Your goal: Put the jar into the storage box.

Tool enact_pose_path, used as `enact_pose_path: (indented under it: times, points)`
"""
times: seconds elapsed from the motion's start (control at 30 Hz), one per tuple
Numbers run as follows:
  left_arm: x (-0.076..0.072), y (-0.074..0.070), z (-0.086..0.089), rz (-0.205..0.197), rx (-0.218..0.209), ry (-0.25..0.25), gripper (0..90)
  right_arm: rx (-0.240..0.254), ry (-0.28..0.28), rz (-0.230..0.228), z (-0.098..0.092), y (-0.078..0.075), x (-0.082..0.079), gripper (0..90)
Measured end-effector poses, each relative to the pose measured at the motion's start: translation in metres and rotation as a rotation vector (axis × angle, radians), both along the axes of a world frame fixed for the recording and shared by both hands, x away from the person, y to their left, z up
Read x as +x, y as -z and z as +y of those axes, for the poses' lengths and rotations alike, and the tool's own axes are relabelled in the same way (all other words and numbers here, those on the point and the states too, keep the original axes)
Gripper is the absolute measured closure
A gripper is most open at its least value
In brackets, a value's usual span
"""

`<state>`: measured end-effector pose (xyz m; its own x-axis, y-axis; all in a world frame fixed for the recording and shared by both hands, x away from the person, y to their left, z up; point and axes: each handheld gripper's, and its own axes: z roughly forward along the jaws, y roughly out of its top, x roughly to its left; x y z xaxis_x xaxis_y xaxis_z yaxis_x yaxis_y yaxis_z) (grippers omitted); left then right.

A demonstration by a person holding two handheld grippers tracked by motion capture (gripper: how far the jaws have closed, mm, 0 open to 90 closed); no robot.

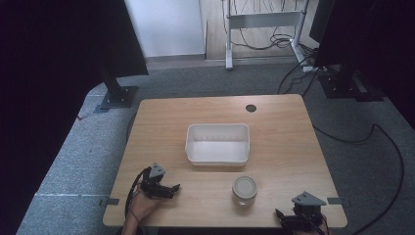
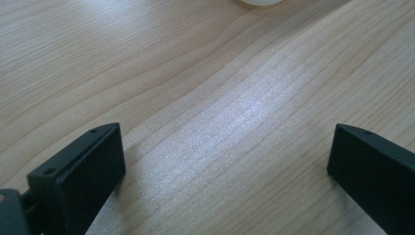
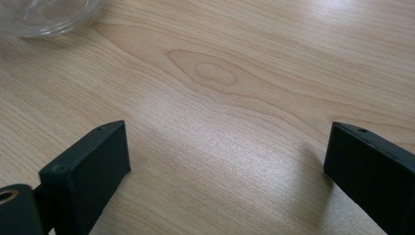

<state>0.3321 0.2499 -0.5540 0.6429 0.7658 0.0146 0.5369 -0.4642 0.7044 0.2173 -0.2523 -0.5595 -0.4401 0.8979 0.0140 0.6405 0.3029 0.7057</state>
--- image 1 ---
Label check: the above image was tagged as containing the white power strip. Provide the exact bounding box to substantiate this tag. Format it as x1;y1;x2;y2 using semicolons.
301;65;328;73

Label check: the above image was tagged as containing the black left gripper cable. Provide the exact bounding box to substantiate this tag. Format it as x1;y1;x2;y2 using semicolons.
124;166;153;219

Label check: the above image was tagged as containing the white metal desk frame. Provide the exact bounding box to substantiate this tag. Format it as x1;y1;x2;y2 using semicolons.
222;0;311;71

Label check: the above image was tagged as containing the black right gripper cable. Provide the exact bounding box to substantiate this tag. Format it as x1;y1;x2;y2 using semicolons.
301;212;328;235

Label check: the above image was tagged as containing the person's right hand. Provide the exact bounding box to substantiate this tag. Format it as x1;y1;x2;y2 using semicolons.
293;217;331;235

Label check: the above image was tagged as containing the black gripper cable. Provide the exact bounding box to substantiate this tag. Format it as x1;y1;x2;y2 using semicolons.
301;212;328;235
124;166;153;219

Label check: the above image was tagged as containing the person's left hand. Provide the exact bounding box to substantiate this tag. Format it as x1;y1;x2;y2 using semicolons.
128;190;164;223

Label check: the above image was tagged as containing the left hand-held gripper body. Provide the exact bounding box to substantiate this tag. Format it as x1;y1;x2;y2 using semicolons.
139;162;174;200

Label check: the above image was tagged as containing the black stand base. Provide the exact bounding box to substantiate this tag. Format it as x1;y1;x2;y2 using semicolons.
317;71;386;103

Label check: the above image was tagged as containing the bundle of black cables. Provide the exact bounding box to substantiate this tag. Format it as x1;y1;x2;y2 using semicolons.
232;0;317;52

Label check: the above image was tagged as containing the black cable to power strip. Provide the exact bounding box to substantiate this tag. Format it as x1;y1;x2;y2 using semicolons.
276;53;318;98

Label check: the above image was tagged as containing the long black floor cable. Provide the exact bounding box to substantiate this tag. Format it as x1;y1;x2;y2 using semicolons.
312;122;406;235

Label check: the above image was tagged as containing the dark monitor panel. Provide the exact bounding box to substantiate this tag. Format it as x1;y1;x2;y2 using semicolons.
308;0;415;130

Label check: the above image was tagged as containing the black curtain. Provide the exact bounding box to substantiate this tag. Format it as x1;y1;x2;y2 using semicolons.
0;0;150;235

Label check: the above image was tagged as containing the black stand with base plate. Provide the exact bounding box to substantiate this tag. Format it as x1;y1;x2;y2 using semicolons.
97;63;140;111

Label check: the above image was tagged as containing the thin black cable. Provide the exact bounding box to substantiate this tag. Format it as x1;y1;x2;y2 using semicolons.
125;112;138;144

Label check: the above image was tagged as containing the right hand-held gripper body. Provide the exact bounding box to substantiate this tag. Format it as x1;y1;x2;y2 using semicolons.
287;191;328;231

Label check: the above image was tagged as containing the white plastic bin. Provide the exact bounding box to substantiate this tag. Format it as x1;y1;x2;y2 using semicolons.
184;122;252;167

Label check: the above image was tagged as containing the glass jar with white lid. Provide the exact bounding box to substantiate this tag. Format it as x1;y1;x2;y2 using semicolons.
231;175;258;207

